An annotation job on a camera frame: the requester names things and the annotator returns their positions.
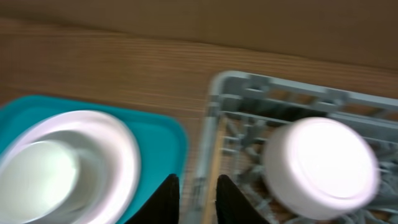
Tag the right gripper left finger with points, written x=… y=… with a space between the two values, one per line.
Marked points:
x=163 y=205

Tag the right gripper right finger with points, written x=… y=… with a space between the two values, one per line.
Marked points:
x=232 y=207

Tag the large white plate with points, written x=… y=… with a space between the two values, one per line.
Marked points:
x=117 y=145

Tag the grey bowl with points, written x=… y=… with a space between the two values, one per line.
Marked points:
x=81 y=206

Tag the small pink-white bowl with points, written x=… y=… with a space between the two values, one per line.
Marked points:
x=320 y=168

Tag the grey dishwasher rack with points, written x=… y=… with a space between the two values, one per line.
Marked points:
x=242 y=112

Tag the teal serving tray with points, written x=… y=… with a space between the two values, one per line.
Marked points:
x=161 y=140

